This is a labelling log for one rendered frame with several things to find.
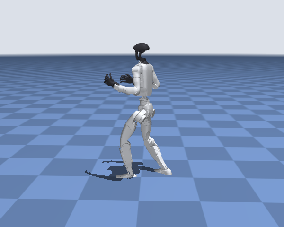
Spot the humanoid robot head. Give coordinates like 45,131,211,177
133,43,150,64

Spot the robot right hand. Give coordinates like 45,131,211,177
120,74,134,85

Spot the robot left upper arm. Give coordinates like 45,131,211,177
132,65,142,96

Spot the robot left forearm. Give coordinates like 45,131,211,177
113,84,137,95

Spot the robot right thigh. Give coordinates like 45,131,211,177
141,109,155,148

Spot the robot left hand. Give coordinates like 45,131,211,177
104,73,120,88

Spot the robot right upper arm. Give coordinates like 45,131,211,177
151,65,160,89

